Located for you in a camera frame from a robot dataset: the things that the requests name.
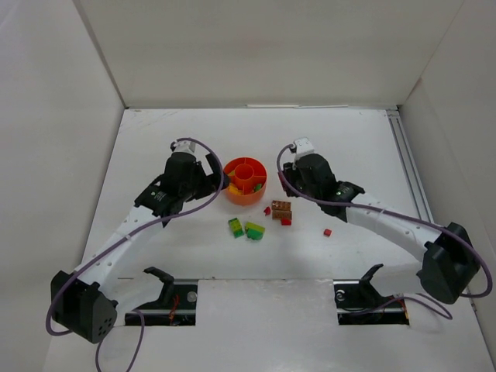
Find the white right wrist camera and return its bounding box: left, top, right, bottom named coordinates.
left=293, top=137, right=315, bottom=156

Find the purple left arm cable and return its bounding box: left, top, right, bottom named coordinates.
left=45, top=137, right=225, bottom=372

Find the orange round divided container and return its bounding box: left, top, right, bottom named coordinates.
left=223, top=157, right=267, bottom=206

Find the lime sloped lego brick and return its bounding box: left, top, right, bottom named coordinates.
left=245, top=222, right=265, bottom=233

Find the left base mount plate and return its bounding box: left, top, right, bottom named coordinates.
left=138, top=280, right=198, bottom=327

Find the base mount plate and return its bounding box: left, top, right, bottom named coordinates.
left=138, top=280, right=198, bottom=327
left=334, top=284, right=409, bottom=326

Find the brown upturned lego plate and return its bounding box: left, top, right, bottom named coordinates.
left=272, top=209, right=292, bottom=220

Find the lime square lego brick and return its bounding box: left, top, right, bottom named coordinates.
left=231, top=226, right=244, bottom=238

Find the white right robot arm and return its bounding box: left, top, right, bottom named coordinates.
left=276, top=152, right=487, bottom=305

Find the aluminium rail right side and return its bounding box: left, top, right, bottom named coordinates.
left=386, top=109, right=434, bottom=222

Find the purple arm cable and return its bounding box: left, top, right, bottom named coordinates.
left=275, top=143, right=493, bottom=321
left=45, top=137, right=225, bottom=372

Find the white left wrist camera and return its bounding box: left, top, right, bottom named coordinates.
left=170, top=139, right=195, bottom=155

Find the green curved lego brick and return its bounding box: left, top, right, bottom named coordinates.
left=246, top=229, right=264, bottom=241

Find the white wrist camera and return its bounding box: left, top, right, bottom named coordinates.
left=293, top=137, right=315, bottom=156
left=170, top=139, right=195, bottom=155

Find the brown studded lego plate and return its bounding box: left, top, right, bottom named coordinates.
left=271, top=200, right=291, bottom=211

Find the dark green flat lego plate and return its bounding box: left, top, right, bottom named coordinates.
left=228, top=218, right=244, bottom=238

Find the yellow square lego brick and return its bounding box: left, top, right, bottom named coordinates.
left=229, top=185, right=241, bottom=195

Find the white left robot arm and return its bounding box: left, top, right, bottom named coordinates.
left=45, top=142, right=227, bottom=344

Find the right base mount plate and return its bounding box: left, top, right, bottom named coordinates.
left=334, top=284, right=409, bottom=326

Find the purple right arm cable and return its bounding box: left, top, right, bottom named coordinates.
left=275, top=143, right=493, bottom=321

